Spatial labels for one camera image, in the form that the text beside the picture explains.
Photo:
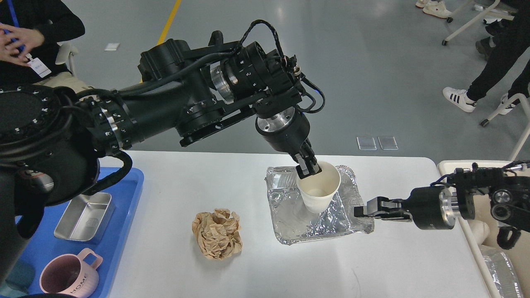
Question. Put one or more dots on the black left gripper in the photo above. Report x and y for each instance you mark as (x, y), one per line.
(288, 132)

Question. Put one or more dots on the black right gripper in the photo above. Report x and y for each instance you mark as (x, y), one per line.
(430, 208)

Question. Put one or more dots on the white paper cup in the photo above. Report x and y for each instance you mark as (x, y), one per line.
(318, 190)

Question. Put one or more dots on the aluminium foil container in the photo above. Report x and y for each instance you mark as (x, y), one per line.
(293, 223)

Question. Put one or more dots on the stainless steel tray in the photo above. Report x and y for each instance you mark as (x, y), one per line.
(85, 218)

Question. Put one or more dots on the pink mug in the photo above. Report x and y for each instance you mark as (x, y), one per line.
(74, 275)

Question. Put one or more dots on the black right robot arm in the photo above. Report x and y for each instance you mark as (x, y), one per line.
(508, 194)

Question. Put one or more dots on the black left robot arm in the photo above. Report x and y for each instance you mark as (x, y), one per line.
(57, 144)

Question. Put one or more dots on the left floor plate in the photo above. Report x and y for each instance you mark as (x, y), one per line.
(366, 143)

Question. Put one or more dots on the floor plate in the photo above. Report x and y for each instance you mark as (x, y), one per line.
(366, 143)
(387, 143)

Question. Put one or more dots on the right floor plate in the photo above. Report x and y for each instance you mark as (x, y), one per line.
(387, 143)

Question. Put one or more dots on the white object in bin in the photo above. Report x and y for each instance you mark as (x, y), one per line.
(480, 230)

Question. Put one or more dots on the crumpled brown paper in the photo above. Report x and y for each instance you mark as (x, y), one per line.
(217, 233)

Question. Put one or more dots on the foil container in bin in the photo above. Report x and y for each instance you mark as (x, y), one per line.
(502, 272)

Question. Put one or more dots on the beige plastic bin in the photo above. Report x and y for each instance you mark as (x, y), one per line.
(519, 255)

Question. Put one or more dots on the white chair leg right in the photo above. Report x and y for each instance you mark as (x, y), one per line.
(515, 129)

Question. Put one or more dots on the blue plastic tray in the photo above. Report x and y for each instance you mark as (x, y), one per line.
(44, 246)

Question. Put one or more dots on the person in black shoes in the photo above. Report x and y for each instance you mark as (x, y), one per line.
(485, 47)

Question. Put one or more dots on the person with striped sneakers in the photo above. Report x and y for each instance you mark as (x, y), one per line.
(514, 41)

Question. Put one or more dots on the white paper scrap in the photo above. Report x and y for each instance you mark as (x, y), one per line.
(113, 46)

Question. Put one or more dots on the person in black sweater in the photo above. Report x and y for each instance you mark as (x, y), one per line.
(31, 31)

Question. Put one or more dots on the teal cup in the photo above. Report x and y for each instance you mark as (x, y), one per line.
(18, 281)

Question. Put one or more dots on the white rolling chair frame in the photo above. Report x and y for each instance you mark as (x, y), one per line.
(491, 9)

